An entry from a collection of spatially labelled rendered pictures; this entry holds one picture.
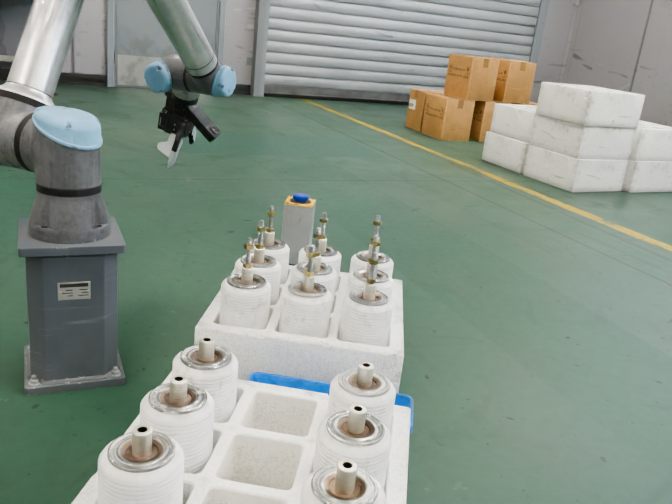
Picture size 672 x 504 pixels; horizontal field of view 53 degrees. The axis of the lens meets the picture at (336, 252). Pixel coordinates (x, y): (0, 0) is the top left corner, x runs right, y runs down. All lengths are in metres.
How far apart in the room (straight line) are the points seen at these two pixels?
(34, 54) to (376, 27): 5.62
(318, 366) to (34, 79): 0.76
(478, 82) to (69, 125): 4.08
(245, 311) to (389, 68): 5.82
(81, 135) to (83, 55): 4.92
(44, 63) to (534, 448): 1.20
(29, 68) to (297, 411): 0.82
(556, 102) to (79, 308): 3.10
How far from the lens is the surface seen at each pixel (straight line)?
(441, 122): 5.03
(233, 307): 1.28
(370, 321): 1.25
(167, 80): 1.72
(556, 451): 1.43
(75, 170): 1.31
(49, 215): 1.34
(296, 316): 1.26
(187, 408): 0.90
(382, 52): 6.92
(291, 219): 1.64
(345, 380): 0.99
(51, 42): 1.45
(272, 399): 1.09
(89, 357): 1.43
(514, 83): 5.33
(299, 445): 0.98
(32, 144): 1.34
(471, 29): 7.45
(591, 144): 3.90
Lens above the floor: 0.74
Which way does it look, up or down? 19 degrees down
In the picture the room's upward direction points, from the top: 7 degrees clockwise
